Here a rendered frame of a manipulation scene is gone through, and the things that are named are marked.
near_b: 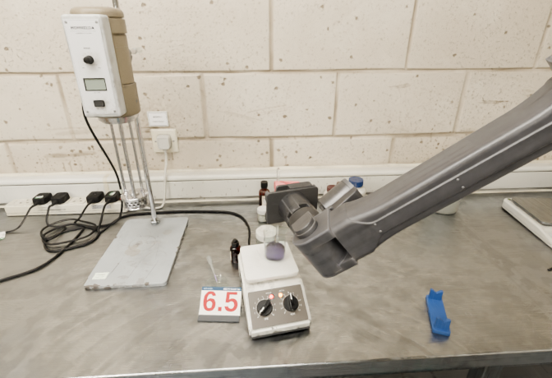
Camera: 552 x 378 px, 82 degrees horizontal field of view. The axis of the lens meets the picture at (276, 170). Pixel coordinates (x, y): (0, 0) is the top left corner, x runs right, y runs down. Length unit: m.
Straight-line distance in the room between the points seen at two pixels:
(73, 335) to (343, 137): 0.94
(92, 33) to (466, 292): 1.00
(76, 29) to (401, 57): 0.91
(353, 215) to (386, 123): 0.81
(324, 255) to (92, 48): 0.59
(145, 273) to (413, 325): 0.64
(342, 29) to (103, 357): 1.04
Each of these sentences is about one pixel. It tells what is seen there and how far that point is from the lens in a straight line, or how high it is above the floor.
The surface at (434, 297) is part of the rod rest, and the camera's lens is 0.86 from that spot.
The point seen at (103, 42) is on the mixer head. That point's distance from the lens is 0.75.
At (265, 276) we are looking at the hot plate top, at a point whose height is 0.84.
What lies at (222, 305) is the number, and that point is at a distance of 0.77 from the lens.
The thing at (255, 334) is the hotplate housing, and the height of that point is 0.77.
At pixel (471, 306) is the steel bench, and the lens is 0.90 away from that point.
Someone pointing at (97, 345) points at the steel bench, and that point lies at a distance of 0.80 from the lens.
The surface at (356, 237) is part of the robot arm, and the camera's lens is 0.43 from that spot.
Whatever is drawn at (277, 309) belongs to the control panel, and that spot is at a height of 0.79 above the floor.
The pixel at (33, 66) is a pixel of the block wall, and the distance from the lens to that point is 1.28.
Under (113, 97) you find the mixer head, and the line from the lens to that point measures 0.77.
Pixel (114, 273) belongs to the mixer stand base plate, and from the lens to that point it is 0.94.
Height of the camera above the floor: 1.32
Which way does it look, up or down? 24 degrees down
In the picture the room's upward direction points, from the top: straight up
